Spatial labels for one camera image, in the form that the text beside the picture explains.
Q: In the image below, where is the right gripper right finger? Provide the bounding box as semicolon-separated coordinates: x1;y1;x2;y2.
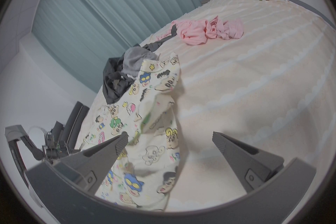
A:
212;131;285;194

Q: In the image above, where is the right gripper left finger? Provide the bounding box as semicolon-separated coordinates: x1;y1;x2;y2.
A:
54;131;130;191

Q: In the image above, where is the white printed pyjama top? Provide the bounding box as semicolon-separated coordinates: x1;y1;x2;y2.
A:
76;52;183;211

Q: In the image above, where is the bed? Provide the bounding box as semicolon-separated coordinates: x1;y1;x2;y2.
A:
75;0;336;214

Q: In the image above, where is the black garment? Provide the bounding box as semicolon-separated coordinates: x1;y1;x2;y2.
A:
103;56;137;104

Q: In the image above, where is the grey knit garment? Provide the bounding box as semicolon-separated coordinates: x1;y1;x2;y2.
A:
123;47;158;78

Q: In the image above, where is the pink garment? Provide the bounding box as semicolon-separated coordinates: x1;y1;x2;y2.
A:
157;16;244;46

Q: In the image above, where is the dark grey garment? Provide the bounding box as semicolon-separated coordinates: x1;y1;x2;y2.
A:
140;26;179;51

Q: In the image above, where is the blue-green curtain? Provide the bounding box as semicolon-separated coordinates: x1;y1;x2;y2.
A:
31;0;214;93

